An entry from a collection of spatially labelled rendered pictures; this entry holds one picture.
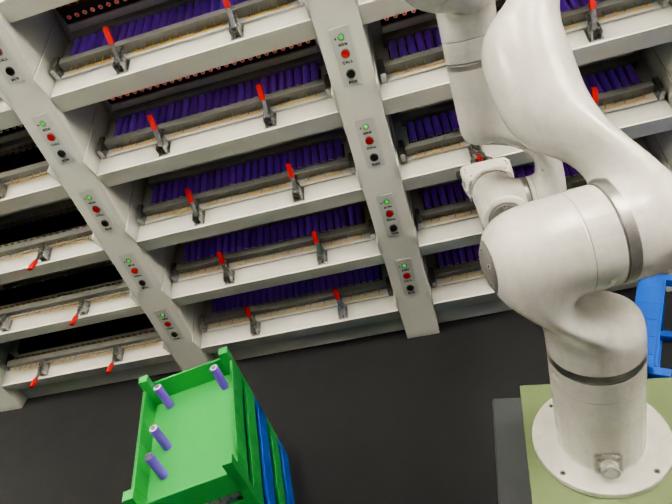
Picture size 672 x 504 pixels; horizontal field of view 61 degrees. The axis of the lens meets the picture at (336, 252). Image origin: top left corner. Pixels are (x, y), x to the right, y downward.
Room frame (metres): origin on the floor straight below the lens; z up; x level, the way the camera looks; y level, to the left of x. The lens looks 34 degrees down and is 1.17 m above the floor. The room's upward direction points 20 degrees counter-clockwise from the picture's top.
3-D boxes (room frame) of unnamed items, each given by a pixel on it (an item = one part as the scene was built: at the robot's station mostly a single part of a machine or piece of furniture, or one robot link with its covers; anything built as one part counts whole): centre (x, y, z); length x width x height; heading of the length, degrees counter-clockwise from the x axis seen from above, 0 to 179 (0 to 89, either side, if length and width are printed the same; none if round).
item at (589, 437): (0.48, -0.28, 0.47); 0.19 x 0.19 x 0.18
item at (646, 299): (0.80, -0.59, 0.10); 0.30 x 0.08 x 0.20; 141
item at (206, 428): (0.80, 0.39, 0.36); 0.30 x 0.20 x 0.08; 0
